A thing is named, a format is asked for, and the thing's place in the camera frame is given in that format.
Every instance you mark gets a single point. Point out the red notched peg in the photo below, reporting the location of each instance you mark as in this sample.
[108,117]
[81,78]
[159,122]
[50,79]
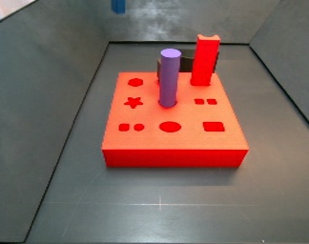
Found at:
[205,57]

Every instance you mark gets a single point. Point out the black block behind board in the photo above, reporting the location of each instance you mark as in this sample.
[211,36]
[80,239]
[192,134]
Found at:
[187,61]

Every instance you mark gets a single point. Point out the blue rectangular peg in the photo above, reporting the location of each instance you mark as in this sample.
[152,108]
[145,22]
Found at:
[119,6]

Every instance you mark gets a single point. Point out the purple cylinder peg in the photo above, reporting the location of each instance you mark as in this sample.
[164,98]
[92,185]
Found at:
[169,76]

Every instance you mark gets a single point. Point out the red peg board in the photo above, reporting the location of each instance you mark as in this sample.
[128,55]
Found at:
[196,134]

